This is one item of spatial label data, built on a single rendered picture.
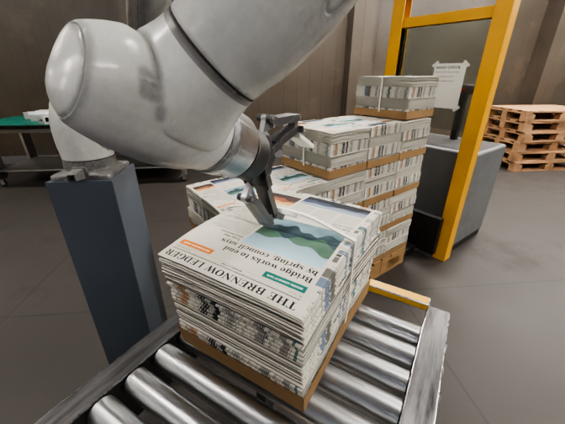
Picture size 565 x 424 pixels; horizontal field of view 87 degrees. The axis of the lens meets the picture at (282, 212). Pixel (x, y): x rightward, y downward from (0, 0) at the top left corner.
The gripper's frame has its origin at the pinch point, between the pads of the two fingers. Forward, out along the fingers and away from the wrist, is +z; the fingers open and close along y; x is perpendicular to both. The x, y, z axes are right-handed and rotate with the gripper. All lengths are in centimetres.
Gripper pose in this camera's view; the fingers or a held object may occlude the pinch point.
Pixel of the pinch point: (296, 177)
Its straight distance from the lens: 58.9
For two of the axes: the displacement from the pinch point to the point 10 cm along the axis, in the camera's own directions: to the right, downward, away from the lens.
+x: 8.5, 2.3, -4.7
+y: -2.5, 9.7, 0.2
